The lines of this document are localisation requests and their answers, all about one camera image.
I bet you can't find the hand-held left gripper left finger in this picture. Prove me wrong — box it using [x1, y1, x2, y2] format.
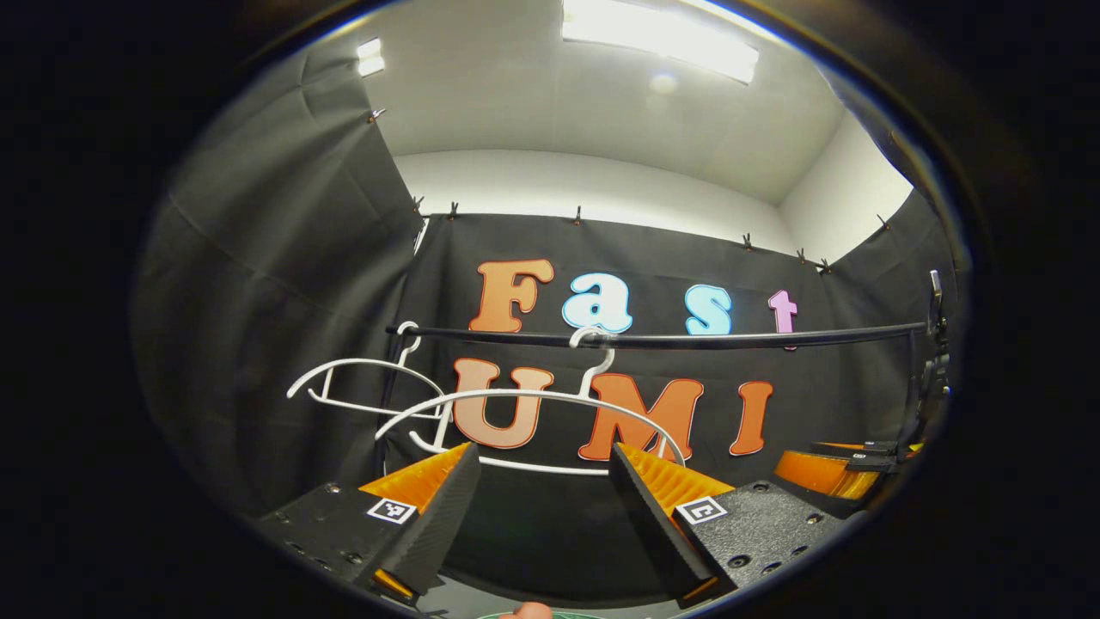
[252, 442, 481, 605]

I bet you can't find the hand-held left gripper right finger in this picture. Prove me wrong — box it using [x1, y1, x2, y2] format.
[608, 442, 849, 610]

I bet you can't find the white clothes hanger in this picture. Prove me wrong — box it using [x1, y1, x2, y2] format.
[286, 322, 448, 422]
[376, 327, 688, 476]

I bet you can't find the black clothes rack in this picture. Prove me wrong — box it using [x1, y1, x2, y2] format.
[376, 271, 953, 457]

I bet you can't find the black backdrop cloth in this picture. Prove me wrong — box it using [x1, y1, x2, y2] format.
[133, 39, 959, 603]

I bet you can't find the large rectangular ceiling light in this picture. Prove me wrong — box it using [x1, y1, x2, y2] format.
[562, 0, 761, 85]

